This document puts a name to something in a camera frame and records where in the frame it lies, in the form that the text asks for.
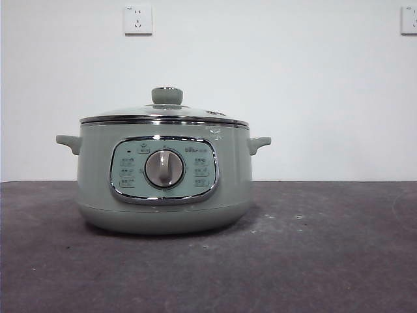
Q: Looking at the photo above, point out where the pale green electric pot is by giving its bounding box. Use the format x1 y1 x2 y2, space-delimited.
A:
55 122 272 235

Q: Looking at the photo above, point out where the white wall socket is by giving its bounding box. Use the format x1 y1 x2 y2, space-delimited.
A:
123 4 153 37
400 5 417 36

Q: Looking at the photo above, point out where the glass lid with green knob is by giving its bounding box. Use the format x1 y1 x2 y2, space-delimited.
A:
79 85 248 127

